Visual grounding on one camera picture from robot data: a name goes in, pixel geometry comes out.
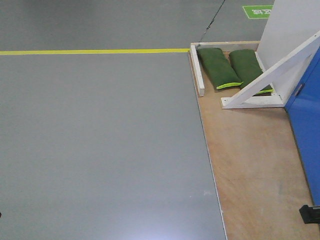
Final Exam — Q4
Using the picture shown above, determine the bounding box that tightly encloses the blue door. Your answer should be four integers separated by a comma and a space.
285, 51, 320, 205

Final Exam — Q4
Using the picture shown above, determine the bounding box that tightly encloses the white far border batten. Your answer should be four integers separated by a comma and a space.
190, 43, 205, 97

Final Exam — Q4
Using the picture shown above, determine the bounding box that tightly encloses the white border batten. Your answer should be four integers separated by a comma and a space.
194, 40, 260, 52
190, 43, 205, 97

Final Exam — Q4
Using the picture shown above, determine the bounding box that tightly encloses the left green sandbag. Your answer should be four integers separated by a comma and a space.
197, 47, 243, 90

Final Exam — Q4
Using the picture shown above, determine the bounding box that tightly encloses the green sandbag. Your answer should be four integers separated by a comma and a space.
197, 47, 243, 90
229, 49, 263, 90

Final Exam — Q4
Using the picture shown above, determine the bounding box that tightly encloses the white back border batten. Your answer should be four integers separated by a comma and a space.
194, 40, 260, 52

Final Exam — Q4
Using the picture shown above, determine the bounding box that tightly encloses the right green sandbag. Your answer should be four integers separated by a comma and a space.
229, 49, 263, 90

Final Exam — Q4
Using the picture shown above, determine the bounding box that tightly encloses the plywood base platform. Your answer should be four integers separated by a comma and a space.
187, 40, 320, 240

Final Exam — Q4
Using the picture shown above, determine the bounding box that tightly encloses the white far triangular brace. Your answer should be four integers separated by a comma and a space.
221, 31, 320, 109

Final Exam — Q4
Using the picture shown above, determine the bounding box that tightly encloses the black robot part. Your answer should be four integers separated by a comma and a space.
299, 204, 320, 224

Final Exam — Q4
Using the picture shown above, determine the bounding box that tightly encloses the black floor cable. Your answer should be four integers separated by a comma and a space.
197, 0, 227, 44

